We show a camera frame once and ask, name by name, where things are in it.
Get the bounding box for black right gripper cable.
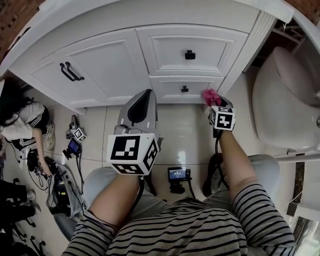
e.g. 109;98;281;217
213;129;231;192

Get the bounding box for black screen recorder device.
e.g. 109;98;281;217
167;165;193;195

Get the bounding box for long black cabinet handle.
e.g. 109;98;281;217
59;61;86;83

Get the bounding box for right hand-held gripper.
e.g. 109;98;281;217
208;95;237;132

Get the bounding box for person's striped shirt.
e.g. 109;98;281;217
61;183;299;256

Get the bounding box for white sink cabinet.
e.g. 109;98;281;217
6;0;296;116

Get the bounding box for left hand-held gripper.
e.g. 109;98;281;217
106;88;161;177

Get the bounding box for person's left forearm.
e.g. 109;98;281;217
88;171;141;232

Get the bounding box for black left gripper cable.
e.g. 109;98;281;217
129;175;158;216

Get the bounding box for white toilet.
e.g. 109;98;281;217
251;45;320;157

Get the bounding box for denim bag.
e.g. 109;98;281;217
46;161;89;217

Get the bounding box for person's light grey trousers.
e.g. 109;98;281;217
83;153;281;221

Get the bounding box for person's right forearm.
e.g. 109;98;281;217
218;129;259;202

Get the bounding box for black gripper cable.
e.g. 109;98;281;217
213;129;231;192
129;175;158;216

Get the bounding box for spare hand-held gripper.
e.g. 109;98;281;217
65;114;88;144

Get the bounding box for pink cloth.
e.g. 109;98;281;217
201;88;223;107

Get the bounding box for small blue-screen camera device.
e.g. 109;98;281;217
62;137;82;160

